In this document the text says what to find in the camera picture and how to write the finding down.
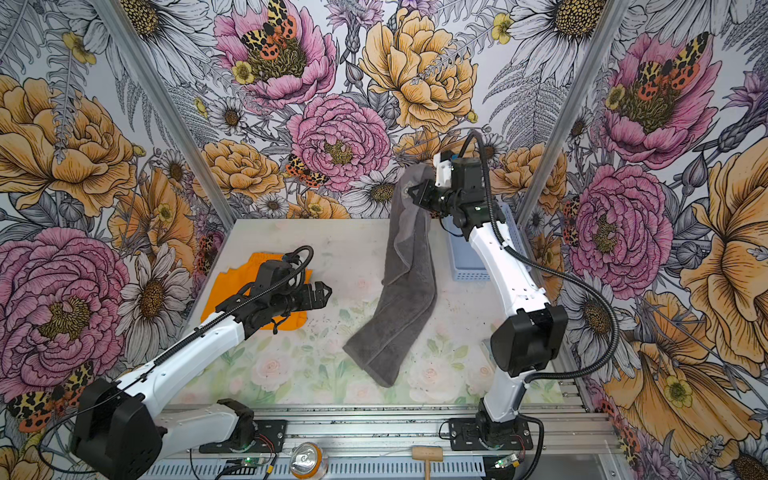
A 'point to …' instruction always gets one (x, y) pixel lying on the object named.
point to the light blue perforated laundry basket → (465, 261)
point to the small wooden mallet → (427, 453)
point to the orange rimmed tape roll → (308, 462)
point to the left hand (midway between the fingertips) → (316, 301)
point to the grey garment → (401, 311)
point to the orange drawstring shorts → (225, 284)
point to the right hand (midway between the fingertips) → (408, 198)
